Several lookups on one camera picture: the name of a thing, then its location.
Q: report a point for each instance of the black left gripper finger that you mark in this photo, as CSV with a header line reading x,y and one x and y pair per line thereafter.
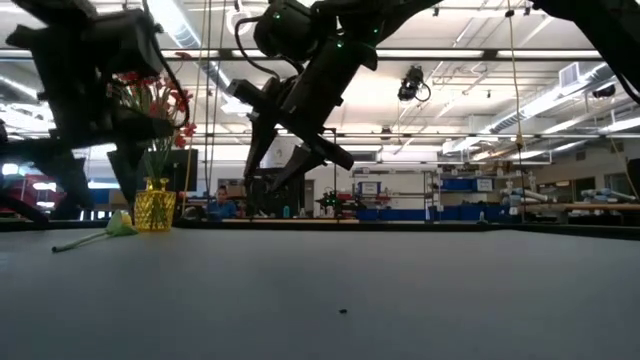
x,y
127,165
70,185

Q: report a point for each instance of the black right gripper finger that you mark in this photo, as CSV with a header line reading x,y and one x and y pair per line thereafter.
x,y
300,165
262,142

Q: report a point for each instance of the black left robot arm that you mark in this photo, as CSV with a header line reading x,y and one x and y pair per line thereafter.
x,y
50,10

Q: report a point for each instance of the pale background robot arm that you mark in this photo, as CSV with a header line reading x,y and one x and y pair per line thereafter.
x,y
607,195
525,196

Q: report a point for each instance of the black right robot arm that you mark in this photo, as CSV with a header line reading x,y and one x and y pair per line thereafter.
x,y
360,15

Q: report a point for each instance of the yellow glass vase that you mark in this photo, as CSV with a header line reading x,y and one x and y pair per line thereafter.
x,y
155,210

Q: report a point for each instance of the black equipment rack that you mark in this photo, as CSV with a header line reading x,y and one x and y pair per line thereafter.
x,y
292,200

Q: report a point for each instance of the red storage rack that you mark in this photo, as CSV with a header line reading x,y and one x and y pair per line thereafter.
x,y
25,187

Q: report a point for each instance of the green-lit device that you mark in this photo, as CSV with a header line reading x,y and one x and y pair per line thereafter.
x,y
328,201

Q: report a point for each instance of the black monitor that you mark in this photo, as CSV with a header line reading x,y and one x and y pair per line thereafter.
x,y
185,170

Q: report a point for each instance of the short-stemmed yellow tulip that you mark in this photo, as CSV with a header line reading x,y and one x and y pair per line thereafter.
x,y
120,227

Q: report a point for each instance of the white sign board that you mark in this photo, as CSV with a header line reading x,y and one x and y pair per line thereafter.
x,y
369,188

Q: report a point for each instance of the person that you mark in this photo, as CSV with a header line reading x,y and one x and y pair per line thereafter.
x,y
221,207

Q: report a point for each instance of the blue storage bins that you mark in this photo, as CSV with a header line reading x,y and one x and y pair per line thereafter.
x,y
400,215

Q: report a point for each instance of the overhead light bar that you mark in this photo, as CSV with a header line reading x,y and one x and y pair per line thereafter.
x,y
490,54

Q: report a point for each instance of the long wooden bench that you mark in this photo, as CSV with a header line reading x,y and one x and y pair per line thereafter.
x,y
600,206

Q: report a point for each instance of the black metal rig frame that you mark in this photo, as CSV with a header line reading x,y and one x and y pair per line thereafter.
x,y
27,212

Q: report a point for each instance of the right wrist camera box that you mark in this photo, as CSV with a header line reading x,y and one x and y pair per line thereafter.
x,y
245,94

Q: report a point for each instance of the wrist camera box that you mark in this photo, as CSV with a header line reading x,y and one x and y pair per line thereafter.
x,y
245,94
125,42

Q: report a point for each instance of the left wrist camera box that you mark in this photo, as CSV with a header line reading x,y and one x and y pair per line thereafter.
x,y
125,42

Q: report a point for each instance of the black overhead camera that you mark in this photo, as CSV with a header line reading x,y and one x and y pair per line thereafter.
x,y
411,82

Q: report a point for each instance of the black table edge rail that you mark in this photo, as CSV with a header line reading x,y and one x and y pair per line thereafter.
x,y
400,226

